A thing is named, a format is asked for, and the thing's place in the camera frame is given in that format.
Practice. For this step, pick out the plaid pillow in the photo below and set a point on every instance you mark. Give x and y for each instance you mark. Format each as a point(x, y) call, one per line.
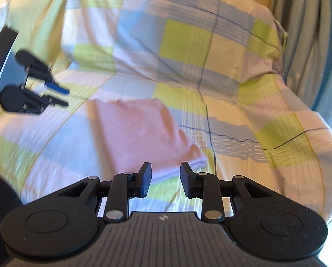
point(211, 41)

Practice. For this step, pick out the light green pillow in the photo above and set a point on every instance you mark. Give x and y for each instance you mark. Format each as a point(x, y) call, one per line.
point(39, 24)

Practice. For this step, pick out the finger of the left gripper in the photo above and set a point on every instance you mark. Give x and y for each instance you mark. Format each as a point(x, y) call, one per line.
point(57, 88)
point(57, 101)

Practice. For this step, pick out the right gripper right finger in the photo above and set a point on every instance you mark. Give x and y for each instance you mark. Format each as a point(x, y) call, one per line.
point(206, 187)

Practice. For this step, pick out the pink cloth garment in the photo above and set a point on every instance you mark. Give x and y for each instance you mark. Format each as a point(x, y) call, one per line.
point(143, 130)

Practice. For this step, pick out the grey-blue curtain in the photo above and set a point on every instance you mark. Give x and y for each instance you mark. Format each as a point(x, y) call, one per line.
point(308, 54)

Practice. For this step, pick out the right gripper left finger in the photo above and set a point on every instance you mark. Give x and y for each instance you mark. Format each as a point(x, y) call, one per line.
point(123, 187)

